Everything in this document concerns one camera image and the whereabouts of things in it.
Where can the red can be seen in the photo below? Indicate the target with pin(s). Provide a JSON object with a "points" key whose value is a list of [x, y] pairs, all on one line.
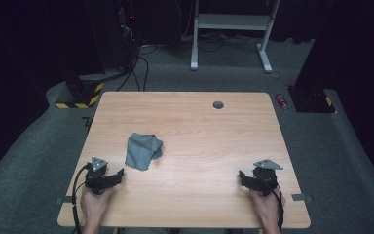
{"points": [[281, 101]]}

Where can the grey cloth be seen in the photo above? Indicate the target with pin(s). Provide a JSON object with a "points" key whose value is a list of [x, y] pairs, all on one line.
{"points": [[141, 150]]}

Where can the grey round table grommet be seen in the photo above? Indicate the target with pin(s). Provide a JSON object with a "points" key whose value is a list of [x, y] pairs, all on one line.
{"points": [[218, 105]]}

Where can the white metal stand frame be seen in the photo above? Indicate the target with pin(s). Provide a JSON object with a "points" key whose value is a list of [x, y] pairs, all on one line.
{"points": [[230, 22]]}

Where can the black base with yellow mark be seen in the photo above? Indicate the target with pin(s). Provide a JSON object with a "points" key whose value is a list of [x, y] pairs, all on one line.
{"points": [[310, 99]]}

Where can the black tape floor mark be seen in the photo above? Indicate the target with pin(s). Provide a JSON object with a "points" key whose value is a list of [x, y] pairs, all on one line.
{"points": [[87, 121]]}

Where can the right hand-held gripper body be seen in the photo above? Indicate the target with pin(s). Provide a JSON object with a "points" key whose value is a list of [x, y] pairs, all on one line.
{"points": [[265, 180]]}

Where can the black yellow striped stand base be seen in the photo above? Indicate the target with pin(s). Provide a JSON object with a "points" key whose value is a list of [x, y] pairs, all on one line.
{"points": [[84, 92]]}

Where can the person's right hand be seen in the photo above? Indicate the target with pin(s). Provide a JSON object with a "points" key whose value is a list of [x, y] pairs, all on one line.
{"points": [[268, 209]]}

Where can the dark equipment rack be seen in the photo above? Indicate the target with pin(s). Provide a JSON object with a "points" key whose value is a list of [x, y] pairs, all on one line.
{"points": [[128, 29]]}

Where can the grey tape strip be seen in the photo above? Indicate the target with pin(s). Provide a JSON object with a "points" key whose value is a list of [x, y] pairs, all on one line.
{"points": [[301, 197], [65, 199]]}

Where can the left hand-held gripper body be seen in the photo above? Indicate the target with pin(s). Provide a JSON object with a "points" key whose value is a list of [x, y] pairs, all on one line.
{"points": [[97, 180]]}

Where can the person's left hand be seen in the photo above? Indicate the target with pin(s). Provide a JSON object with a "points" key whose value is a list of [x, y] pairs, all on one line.
{"points": [[94, 206]]}

